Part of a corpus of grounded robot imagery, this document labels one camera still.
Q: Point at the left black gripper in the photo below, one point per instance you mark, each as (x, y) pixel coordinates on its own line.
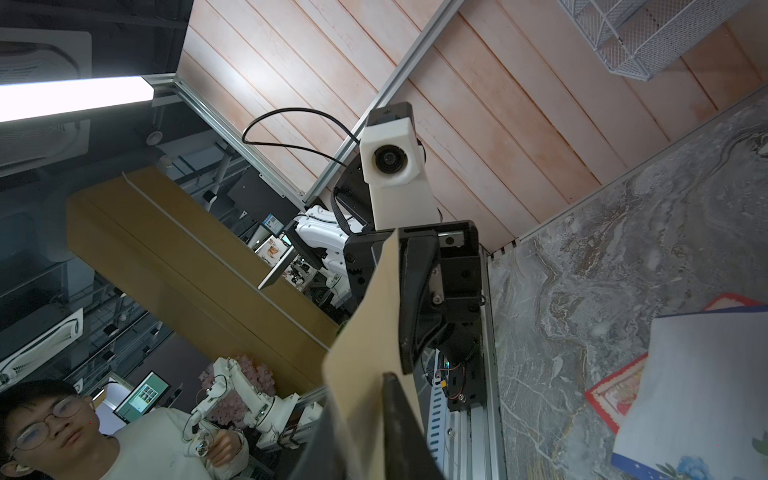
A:
(441, 300)

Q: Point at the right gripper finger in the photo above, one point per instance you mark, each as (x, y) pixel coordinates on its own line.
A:
(332, 452)

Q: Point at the plain kraft paper sheet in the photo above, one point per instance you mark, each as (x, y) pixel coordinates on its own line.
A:
(365, 350)

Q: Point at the red bordered paper sheet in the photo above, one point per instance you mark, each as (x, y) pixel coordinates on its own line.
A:
(612, 397)

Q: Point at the blue bordered white paper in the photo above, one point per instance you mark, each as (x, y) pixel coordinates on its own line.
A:
(701, 409)

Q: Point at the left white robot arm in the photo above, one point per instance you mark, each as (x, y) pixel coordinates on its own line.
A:
(343, 239)

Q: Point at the computer monitor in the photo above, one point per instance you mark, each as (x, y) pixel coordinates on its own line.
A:
(142, 398)

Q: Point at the person with glasses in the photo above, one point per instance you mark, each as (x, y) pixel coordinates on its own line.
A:
(48, 431)

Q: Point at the ceiling light bar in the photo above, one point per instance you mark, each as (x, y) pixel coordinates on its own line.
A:
(41, 99)

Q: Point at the aluminium rail frame front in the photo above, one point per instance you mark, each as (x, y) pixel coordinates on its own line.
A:
(469, 444)

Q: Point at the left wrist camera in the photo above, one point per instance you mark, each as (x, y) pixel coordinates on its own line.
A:
(393, 165)

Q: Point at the white wire wall shelf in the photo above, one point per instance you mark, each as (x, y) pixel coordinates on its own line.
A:
(637, 39)

